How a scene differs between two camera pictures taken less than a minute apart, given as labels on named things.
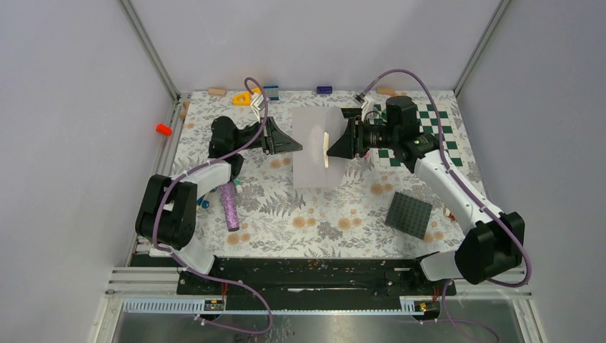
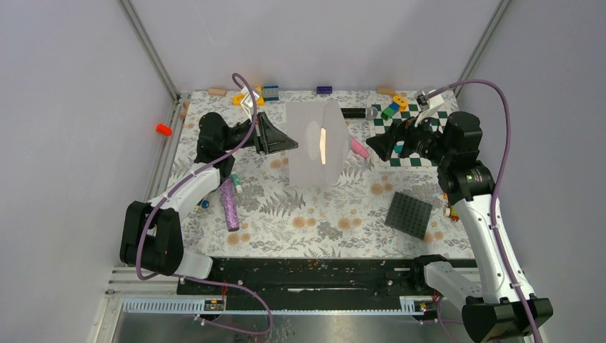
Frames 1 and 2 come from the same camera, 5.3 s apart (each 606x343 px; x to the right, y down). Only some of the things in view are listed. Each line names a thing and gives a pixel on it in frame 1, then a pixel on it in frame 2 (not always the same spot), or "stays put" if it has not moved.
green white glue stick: (238, 187) stays put
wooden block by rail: (186, 106) stays put
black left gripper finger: (282, 142) stays put
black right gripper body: (370, 136) → (422, 140)
